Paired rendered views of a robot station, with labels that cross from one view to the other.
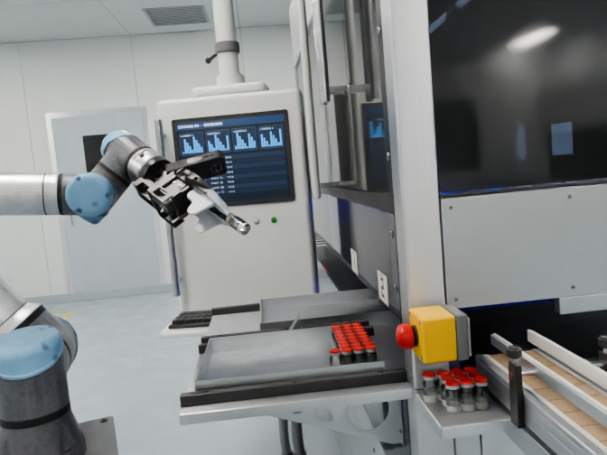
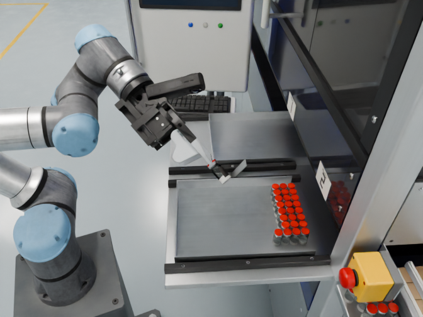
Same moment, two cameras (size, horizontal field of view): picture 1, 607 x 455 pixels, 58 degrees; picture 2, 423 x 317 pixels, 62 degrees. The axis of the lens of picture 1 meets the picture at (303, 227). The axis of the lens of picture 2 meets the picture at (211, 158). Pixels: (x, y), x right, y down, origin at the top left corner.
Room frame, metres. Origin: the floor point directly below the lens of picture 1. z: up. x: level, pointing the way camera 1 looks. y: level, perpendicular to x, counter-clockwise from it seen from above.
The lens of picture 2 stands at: (0.47, 0.12, 1.64)
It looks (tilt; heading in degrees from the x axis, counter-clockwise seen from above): 41 degrees down; 0
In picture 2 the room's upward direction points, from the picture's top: straight up
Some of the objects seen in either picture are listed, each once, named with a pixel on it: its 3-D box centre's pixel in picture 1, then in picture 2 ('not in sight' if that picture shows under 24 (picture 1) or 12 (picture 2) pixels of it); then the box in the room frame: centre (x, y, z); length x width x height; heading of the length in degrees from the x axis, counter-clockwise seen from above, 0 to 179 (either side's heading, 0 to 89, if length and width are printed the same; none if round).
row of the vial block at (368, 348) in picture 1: (363, 345); (296, 212); (1.09, -0.10, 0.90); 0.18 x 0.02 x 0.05; 4
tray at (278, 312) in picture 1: (324, 310); (260, 137); (1.42, -0.04, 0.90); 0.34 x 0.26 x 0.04; 94
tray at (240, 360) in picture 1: (288, 357); (239, 216); (1.08, 0.05, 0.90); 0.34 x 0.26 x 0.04; 93
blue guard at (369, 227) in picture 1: (330, 220); (267, 26); (1.93, -0.10, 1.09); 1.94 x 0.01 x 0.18; 4
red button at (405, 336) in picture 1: (408, 336); (349, 277); (0.84, -0.15, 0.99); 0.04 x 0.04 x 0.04; 4
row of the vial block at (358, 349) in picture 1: (352, 346); (288, 212); (1.09, -0.08, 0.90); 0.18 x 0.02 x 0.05; 4
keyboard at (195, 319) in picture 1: (233, 315); (184, 103); (1.76, 0.25, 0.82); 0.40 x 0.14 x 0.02; 86
